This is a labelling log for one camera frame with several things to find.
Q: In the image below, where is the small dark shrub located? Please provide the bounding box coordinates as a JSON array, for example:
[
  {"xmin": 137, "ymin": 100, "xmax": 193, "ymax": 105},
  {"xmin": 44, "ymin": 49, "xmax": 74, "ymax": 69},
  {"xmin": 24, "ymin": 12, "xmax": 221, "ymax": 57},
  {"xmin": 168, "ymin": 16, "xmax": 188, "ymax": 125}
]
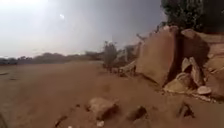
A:
[{"xmin": 101, "ymin": 41, "xmax": 119, "ymax": 72}]

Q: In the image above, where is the brown rock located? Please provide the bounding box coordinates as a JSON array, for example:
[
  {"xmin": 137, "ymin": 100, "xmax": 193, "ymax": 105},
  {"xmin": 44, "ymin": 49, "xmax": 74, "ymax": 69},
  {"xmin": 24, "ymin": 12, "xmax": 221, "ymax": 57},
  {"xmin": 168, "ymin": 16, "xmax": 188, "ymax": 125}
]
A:
[{"xmin": 85, "ymin": 96, "xmax": 120, "ymax": 122}]

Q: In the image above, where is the pile of large boulders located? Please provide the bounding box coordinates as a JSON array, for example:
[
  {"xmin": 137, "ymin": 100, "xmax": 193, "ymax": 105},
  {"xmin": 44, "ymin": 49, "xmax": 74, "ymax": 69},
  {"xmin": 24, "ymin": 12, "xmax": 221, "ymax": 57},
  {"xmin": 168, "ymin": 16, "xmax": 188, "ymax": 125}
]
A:
[{"xmin": 116, "ymin": 24, "xmax": 224, "ymax": 101}]

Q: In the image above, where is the distant tree line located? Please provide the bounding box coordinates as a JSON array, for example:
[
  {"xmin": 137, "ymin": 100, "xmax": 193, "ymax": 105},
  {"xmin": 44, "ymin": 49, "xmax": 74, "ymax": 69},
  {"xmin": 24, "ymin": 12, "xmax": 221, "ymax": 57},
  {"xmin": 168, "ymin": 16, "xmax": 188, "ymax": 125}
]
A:
[{"xmin": 0, "ymin": 51, "xmax": 104, "ymax": 66}]

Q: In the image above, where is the reddish-brown dirt road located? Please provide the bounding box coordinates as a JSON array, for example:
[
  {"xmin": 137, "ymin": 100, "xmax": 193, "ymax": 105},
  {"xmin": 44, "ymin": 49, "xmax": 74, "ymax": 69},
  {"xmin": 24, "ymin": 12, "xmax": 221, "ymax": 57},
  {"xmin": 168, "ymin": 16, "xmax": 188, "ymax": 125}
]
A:
[{"xmin": 0, "ymin": 60, "xmax": 224, "ymax": 128}]

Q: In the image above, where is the small dark rock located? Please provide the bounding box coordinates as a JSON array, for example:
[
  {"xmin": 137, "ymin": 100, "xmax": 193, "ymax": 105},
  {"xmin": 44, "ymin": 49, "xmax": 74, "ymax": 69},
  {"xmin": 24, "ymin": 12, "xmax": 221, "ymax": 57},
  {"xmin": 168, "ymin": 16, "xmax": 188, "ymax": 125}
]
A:
[{"xmin": 176, "ymin": 102, "xmax": 196, "ymax": 119}]

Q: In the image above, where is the dark leafy tree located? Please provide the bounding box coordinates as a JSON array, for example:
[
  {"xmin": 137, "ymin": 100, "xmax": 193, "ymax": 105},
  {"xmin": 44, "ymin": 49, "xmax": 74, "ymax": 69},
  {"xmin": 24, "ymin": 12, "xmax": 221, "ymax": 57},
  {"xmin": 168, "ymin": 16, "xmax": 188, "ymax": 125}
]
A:
[{"xmin": 159, "ymin": 0, "xmax": 224, "ymax": 34}]

